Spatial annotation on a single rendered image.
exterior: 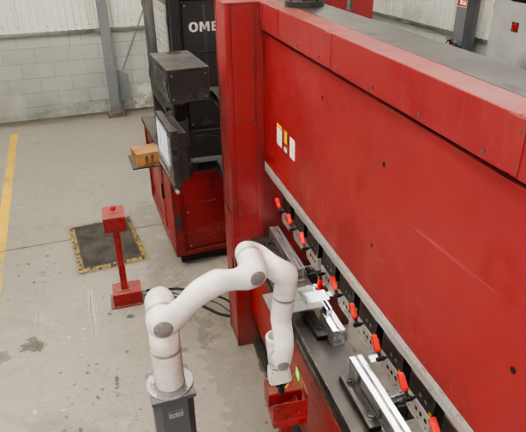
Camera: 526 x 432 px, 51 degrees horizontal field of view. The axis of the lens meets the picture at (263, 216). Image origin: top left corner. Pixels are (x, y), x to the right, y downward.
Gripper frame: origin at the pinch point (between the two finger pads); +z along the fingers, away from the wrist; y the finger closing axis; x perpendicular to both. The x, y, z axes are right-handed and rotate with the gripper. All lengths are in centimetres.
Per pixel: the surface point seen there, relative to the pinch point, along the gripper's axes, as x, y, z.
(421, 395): 55, -37, -42
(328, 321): -25.3, -30.4, -10.1
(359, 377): 8.0, -33.4, -5.2
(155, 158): -237, 42, -24
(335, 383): 4.5, -23.6, -1.1
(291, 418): 4.8, -2.6, 14.0
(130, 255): -265, 83, 76
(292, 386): -7.1, -6.6, 7.0
